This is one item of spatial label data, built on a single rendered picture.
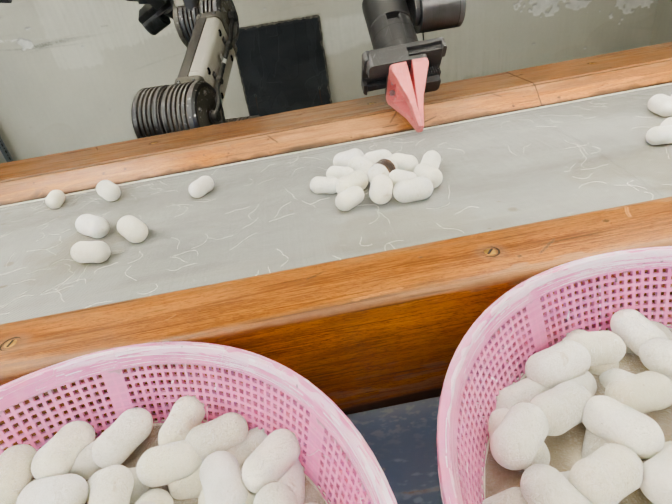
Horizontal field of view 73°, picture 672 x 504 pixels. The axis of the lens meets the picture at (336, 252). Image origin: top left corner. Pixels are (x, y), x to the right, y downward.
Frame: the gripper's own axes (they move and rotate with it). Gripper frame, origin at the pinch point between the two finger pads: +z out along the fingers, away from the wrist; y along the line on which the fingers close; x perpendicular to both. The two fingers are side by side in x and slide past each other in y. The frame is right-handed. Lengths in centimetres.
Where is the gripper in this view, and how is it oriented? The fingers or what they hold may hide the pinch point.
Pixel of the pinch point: (419, 123)
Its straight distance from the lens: 57.6
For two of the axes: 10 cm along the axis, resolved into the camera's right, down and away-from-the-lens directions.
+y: 9.8, -1.9, 0.2
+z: 1.9, 9.3, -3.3
